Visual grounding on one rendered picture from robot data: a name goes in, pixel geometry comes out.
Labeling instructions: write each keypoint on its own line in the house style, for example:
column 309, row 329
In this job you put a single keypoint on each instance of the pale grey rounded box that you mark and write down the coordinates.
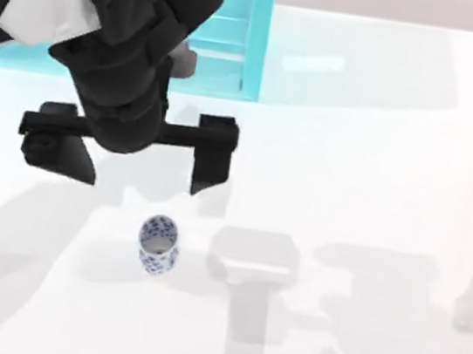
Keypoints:
column 186, row 61

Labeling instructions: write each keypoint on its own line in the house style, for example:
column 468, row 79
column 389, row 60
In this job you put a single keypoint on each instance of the blue and white patterned cup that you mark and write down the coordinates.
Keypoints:
column 158, row 247

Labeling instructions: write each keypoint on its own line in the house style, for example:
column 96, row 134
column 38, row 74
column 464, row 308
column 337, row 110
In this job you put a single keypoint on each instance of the light blue rack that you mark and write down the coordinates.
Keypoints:
column 256, row 34

